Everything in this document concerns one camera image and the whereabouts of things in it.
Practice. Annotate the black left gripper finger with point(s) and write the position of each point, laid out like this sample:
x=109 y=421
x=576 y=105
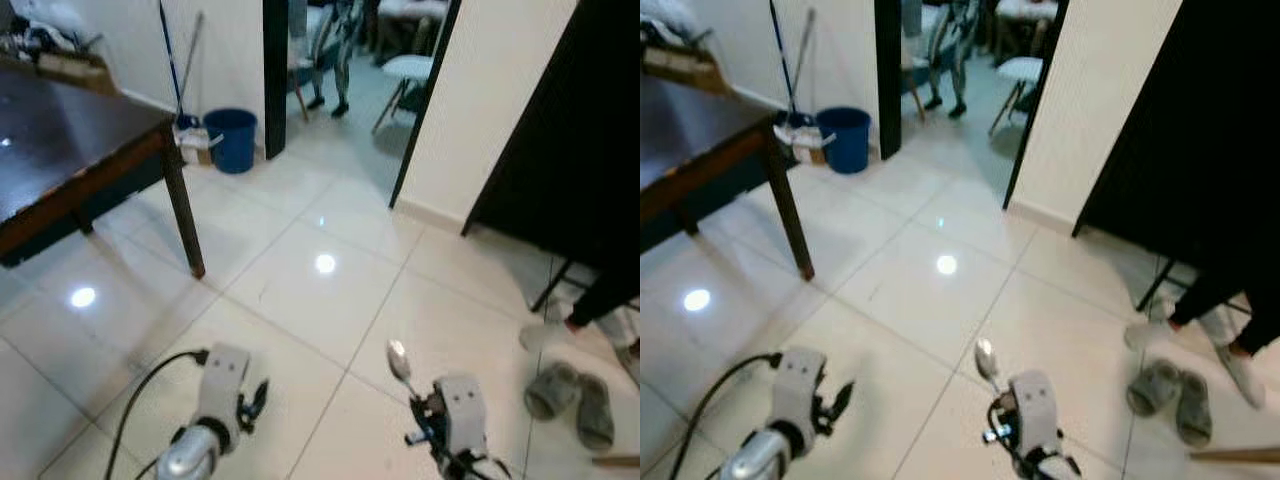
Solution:
x=260 y=398
x=846 y=398

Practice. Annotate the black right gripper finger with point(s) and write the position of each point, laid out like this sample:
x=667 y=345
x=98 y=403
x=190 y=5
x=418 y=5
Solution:
x=416 y=400
x=995 y=398

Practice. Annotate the silver metal spoon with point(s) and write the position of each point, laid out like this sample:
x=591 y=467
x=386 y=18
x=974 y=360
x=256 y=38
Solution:
x=398 y=360

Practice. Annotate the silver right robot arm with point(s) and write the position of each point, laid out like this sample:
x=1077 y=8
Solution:
x=1045 y=468
x=470 y=468

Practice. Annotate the grey slipper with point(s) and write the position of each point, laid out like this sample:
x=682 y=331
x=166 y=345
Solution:
x=1195 y=410
x=595 y=415
x=1152 y=388
x=552 y=390

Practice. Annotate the black metal chair leg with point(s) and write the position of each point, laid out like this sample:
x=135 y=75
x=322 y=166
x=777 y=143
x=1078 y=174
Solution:
x=1155 y=285
x=550 y=288

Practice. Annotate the wooden stick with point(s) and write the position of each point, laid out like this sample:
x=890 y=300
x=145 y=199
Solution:
x=1240 y=455
x=615 y=461

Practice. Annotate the person in black clothes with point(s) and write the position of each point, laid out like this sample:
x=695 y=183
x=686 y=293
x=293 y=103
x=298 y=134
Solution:
x=610 y=290
x=1215 y=285

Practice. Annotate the blue plastic bucket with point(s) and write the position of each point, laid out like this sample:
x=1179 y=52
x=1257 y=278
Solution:
x=845 y=140
x=232 y=140

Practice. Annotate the dark wooden table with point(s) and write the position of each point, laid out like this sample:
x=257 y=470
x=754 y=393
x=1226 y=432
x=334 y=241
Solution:
x=690 y=130
x=60 y=130

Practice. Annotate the white plastic chair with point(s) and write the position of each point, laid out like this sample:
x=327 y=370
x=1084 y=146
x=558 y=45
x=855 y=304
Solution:
x=1022 y=68
x=410 y=67

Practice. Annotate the cluttered cardboard box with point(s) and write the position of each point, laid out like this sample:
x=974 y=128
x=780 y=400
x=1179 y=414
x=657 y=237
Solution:
x=70 y=70
x=690 y=68

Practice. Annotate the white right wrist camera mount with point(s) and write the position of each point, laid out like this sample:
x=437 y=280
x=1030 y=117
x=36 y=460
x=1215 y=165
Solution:
x=1035 y=410
x=462 y=415

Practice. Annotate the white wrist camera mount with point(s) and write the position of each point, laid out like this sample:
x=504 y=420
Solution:
x=222 y=385
x=1035 y=410
x=462 y=415
x=798 y=385

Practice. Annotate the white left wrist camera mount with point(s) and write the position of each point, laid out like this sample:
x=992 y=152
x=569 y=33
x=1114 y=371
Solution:
x=222 y=385
x=798 y=385

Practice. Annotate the black door frame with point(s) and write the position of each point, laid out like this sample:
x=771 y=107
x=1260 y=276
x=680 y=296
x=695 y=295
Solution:
x=888 y=70
x=276 y=70

